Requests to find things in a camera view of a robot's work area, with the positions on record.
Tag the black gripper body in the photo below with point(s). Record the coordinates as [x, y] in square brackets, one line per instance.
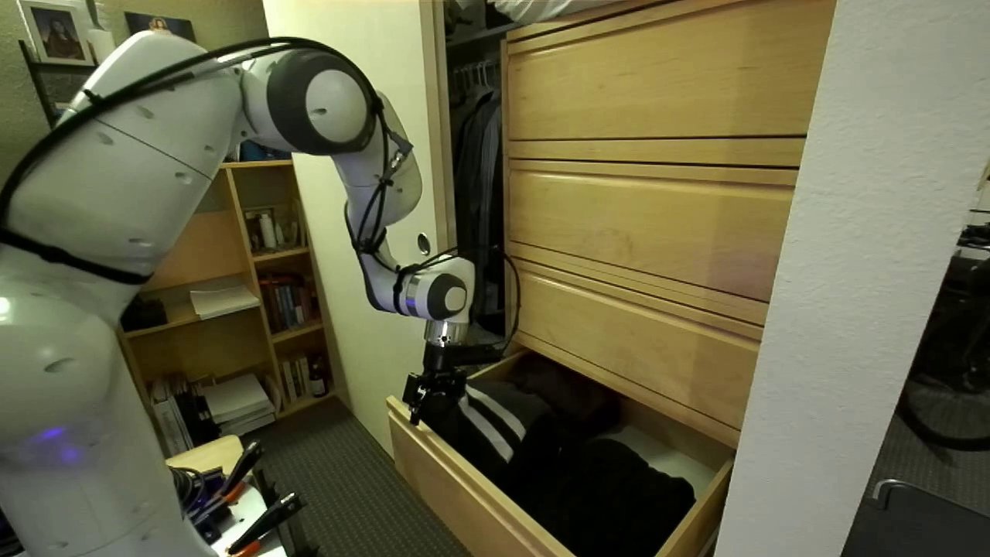
[449, 374]

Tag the light wood dresser drawer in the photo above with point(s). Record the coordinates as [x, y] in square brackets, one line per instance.
[661, 232]
[661, 352]
[453, 496]
[661, 71]

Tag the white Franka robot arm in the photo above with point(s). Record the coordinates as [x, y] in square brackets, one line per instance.
[135, 175]

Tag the black garment with white stripes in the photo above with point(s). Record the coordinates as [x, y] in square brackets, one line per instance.
[528, 413]

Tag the white closet door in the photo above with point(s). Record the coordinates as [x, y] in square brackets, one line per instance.
[341, 312]

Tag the stack of flat books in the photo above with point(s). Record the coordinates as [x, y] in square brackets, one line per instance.
[235, 404]

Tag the dark hanging clothes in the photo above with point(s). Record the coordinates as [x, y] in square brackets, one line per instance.
[481, 175]

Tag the plain black garment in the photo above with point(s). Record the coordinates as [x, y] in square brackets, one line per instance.
[619, 496]

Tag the bunch of pens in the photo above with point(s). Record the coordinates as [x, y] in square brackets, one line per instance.
[241, 505]

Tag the wooden bookshelf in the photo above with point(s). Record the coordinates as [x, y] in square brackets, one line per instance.
[204, 352]

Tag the white paper stack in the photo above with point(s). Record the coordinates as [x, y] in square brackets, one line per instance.
[221, 299]

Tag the religious figure painting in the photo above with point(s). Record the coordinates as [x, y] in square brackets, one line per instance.
[155, 22]

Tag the black bicycle wheel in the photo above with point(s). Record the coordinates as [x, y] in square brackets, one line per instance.
[948, 359]

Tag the framed photo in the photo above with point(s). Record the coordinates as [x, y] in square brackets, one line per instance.
[55, 33]

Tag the light wood dresser frame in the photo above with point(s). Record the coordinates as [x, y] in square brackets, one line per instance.
[661, 151]

